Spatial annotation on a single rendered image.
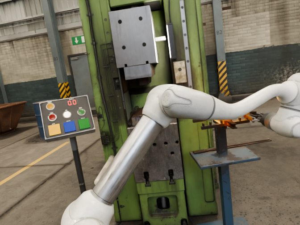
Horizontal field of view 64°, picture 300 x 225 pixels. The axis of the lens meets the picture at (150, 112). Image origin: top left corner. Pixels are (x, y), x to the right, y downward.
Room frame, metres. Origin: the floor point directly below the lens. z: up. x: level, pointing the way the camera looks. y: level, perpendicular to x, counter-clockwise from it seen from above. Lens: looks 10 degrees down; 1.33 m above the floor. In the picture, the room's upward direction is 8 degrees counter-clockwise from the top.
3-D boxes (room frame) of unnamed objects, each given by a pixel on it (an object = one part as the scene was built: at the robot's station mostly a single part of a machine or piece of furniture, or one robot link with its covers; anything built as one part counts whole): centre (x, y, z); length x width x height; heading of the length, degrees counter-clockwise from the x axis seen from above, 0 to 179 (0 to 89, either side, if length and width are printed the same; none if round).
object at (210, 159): (1.60, -0.46, 0.67); 0.40 x 0.30 x 0.02; 93
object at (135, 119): (2.02, 0.03, 0.96); 0.42 x 0.20 x 0.09; 174
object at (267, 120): (1.17, -0.62, 0.98); 0.09 x 0.06 x 0.09; 95
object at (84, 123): (1.69, 0.48, 1.01); 0.07 x 0.05 x 0.07; 109
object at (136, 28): (2.01, -0.01, 1.56); 0.42 x 0.39 x 0.40; 174
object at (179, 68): (1.91, -0.28, 1.27); 0.09 x 0.02 x 0.17; 84
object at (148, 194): (2.02, -0.03, 0.23); 0.55 x 0.37 x 0.47; 174
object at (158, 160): (2.02, -0.03, 0.69); 0.56 x 0.38 x 0.45; 174
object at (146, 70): (2.02, 0.03, 1.32); 0.42 x 0.20 x 0.10; 174
